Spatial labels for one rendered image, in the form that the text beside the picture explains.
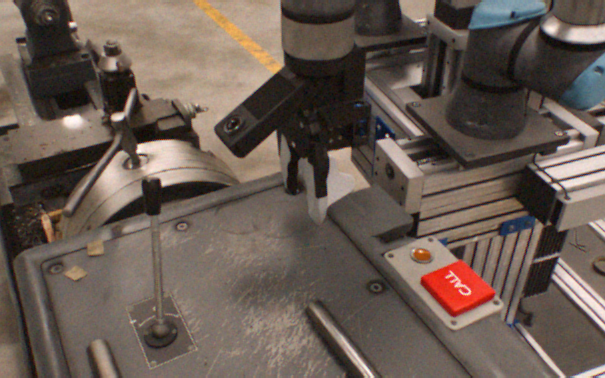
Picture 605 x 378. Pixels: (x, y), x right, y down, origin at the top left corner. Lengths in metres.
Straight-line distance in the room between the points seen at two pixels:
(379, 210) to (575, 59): 0.39
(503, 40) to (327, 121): 0.50
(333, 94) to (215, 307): 0.27
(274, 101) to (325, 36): 0.09
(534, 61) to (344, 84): 0.46
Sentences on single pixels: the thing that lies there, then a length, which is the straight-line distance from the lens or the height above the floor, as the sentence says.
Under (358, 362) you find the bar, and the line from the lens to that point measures 0.61.
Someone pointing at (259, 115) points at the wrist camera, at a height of 1.45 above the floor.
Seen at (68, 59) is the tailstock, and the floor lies 0.94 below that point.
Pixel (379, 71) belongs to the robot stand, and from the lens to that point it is 1.57.
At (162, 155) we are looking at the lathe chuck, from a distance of 0.96.
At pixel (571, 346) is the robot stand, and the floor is 0.21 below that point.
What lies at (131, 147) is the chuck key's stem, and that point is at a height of 1.27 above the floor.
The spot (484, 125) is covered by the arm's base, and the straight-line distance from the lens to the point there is 1.15.
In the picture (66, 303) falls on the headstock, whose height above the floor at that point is 1.25.
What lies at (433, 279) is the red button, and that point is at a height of 1.27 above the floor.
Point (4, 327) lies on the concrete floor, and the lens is 2.54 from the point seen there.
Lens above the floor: 1.77
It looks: 38 degrees down
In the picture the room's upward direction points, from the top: straight up
